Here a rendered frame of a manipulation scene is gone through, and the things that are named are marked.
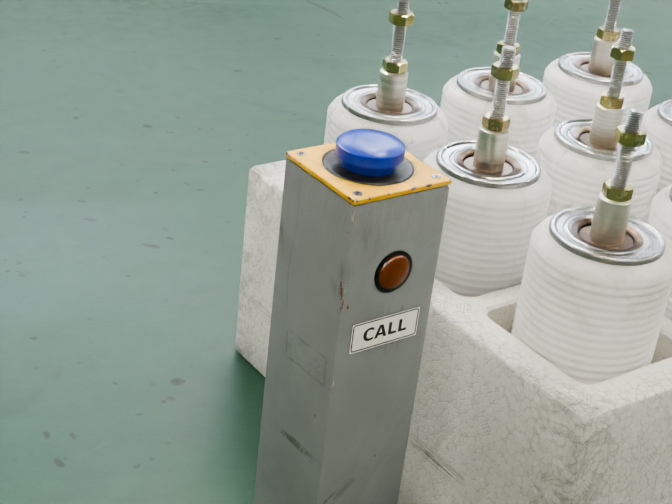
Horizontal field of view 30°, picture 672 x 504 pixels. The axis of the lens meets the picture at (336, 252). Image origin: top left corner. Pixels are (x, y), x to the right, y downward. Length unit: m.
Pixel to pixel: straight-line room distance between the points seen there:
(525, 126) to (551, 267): 0.24
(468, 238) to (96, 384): 0.36
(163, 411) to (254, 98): 0.70
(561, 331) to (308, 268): 0.18
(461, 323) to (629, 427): 0.13
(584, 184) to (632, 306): 0.17
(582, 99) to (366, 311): 0.43
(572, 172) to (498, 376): 0.20
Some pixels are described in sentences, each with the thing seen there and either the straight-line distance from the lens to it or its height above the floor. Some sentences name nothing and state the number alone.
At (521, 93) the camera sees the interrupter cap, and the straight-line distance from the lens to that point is 1.05.
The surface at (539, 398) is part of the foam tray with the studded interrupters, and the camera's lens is 0.80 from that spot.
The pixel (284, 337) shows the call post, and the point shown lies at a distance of 0.78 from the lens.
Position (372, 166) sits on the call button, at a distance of 0.71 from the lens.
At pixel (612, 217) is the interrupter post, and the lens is 0.82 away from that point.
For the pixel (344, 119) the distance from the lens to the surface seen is 0.96.
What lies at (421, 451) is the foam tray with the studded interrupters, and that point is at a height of 0.06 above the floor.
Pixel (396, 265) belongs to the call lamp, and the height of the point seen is 0.27.
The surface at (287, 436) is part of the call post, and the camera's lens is 0.80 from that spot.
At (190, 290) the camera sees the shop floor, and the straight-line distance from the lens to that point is 1.20.
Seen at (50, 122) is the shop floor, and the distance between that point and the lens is 1.55.
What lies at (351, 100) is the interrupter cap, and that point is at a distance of 0.98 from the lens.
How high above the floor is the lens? 0.61
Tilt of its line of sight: 28 degrees down
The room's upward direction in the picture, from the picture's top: 7 degrees clockwise
